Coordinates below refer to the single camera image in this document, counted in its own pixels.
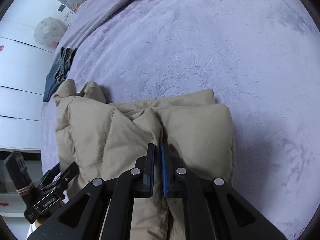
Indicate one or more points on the white sleeve left forearm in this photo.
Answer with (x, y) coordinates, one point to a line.
(34, 226)

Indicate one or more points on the folded blue jeans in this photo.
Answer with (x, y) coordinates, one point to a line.
(58, 72)

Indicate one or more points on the white wardrobe doors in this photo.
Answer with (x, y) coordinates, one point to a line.
(24, 67)

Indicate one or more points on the beige puffer jacket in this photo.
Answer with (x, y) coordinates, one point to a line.
(105, 140)

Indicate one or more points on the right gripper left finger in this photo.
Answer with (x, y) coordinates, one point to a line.
(146, 164)

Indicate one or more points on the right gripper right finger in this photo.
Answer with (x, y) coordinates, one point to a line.
(170, 163)

